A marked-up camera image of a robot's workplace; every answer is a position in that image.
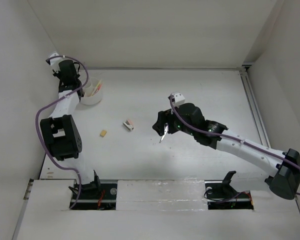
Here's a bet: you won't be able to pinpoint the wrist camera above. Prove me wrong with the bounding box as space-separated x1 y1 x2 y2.
168 92 186 107
45 51 64 68

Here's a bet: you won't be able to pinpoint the white round divided container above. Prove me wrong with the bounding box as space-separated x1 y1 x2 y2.
80 77 103 106

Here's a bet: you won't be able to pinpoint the tan eraser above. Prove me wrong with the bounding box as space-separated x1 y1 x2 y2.
99 130 107 137

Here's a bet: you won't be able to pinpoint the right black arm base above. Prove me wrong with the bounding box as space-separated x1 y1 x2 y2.
203 170 254 210

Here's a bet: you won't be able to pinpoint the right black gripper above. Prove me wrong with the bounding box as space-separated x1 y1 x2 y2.
152 108 196 137

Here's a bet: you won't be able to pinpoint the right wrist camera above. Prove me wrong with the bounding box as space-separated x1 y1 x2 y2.
168 92 186 107

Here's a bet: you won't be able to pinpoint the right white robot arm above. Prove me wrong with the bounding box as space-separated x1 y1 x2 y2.
152 103 300 202

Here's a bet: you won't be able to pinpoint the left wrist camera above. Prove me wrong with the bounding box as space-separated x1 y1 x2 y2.
45 51 64 68

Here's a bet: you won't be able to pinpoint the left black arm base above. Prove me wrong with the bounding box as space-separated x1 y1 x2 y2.
69 180 118 211

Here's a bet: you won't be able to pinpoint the black handled scissors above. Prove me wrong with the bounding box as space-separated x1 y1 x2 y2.
159 123 169 143

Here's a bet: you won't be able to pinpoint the yellow green pen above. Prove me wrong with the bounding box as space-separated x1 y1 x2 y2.
88 79 103 97

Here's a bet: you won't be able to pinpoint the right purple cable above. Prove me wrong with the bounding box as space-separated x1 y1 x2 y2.
169 96 300 203

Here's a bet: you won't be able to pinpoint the aluminium rail right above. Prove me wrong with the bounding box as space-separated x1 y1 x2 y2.
238 65 271 148

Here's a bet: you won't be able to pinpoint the pink red pen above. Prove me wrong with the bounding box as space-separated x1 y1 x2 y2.
91 79 103 96

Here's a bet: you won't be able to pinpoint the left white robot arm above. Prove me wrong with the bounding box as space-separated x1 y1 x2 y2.
36 55 102 199

